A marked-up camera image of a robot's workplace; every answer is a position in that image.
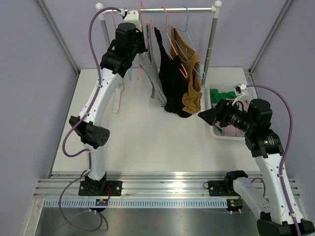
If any white and metal clothes rack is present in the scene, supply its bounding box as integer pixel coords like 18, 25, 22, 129
95, 0, 222, 113

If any aluminium mounting rail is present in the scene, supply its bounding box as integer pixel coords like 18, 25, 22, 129
33, 172, 301, 199

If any brown tank top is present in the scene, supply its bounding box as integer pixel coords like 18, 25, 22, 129
171, 27, 202, 115

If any mauve pink tank top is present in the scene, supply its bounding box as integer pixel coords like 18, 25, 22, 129
215, 100, 249, 138

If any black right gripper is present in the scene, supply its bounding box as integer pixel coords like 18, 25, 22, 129
198, 98, 255, 133

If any left aluminium frame post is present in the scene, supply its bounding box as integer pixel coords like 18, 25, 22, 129
35, 0, 80, 74

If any grey tank top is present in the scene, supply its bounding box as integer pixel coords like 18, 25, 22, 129
139, 25, 167, 107

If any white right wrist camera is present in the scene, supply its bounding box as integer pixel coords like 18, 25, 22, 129
232, 84, 251, 105

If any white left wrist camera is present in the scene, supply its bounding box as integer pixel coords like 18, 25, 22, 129
119, 9, 142, 31

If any green tank top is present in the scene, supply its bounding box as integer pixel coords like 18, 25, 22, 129
210, 88, 237, 104

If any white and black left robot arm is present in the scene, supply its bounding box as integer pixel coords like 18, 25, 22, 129
69, 22, 147, 196

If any white slotted cable duct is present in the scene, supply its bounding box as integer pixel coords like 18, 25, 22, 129
44, 198, 227, 208

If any pink wire hanger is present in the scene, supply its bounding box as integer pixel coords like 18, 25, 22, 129
111, 10, 117, 29

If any pink hanger with grey top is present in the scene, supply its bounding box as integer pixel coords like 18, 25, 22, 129
136, 0, 155, 81

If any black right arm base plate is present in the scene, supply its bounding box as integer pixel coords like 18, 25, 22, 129
203, 180, 231, 197

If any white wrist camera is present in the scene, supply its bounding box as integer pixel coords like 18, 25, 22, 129
119, 9, 142, 31
232, 84, 251, 105

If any black tank top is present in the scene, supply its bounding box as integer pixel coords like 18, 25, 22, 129
154, 28, 191, 118

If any aluminium frame post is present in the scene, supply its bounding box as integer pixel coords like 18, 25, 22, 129
248, 0, 295, 74
35, 0, 80, 74

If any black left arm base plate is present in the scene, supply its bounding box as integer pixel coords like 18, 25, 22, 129
78, 180, 122, 197

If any white plastic basket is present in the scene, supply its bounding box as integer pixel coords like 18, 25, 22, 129
204, 84, 257, 141

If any blue hanger with mauve top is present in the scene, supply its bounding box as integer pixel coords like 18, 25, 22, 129
123, 8, 132, 80

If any right aluminium frame post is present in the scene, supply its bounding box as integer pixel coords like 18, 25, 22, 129
248, 0, 295, 74

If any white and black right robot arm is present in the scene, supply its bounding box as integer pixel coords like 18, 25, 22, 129
198, 99, 315, 236

